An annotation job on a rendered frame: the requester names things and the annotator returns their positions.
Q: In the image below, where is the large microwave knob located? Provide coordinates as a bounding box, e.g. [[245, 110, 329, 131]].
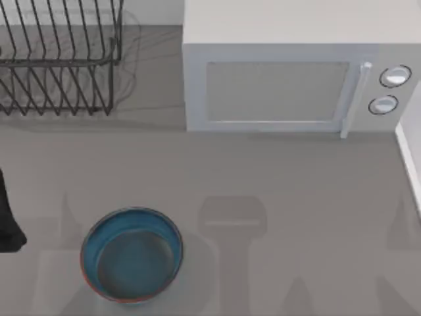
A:
[[379, 65, 412, 88]]

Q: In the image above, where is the black wire dish rack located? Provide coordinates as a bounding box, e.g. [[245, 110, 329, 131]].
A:
[[0, 0, 125, 117]]

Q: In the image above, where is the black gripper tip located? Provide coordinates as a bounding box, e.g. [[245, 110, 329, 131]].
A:
[[0, 168, 28, 254]]

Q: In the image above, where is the microwave door handle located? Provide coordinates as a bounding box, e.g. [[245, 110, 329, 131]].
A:
[[339, 61, 373, 139]]

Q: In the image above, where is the small microwave knob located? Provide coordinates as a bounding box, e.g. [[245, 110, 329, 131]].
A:
[[368, 94, 399, 116]]

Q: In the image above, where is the pale microwave oven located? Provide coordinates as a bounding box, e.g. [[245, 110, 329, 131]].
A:
[[182, 0, 421, 139]]

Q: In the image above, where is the microwave oven door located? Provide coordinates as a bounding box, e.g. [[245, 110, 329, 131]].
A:
[[184, 44, 379, 134]]

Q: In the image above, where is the blue bowl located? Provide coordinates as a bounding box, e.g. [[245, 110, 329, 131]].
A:
[[80, 206, 184, 307]]

